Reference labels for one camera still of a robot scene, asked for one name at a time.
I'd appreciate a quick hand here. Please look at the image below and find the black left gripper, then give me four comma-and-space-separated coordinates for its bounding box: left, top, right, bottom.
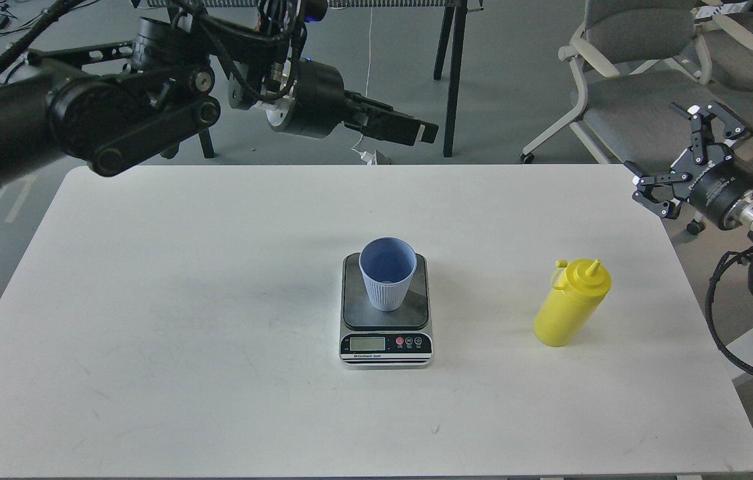
267, 61, 438, 146

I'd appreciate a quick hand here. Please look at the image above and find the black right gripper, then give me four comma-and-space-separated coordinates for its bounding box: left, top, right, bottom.
623, 101, 753, 231

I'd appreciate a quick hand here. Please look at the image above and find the blue ribbed plastic cup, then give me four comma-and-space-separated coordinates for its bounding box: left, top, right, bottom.
359, 237, 417, 312

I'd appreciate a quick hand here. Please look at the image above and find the yellow squeeze bottle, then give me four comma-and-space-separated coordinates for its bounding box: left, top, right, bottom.
534, 258, 613, 347

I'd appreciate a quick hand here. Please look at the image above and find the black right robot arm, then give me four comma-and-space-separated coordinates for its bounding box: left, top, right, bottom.
624, 101, 753, 377

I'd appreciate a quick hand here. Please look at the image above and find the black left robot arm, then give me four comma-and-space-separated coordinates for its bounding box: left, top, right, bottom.
0, 1, 438, 188

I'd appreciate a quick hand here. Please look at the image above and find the digital kitchen scale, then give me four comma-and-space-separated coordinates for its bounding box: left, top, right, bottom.
338, 253, 434, 369

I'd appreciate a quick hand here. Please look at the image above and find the white power adapter on floor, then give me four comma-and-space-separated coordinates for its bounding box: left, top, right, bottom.
359, 150, 391, 166

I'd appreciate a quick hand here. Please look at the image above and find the black legged background table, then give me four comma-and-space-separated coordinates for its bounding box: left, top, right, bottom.
173, 8, 472, 166

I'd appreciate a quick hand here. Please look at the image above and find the grey office chair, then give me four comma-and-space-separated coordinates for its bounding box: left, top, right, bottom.
693, 1, 753, 91
518, 0, 753, 235

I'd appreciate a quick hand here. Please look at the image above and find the white hanging cable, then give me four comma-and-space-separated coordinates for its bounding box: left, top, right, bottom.
350, 7, 375, 158

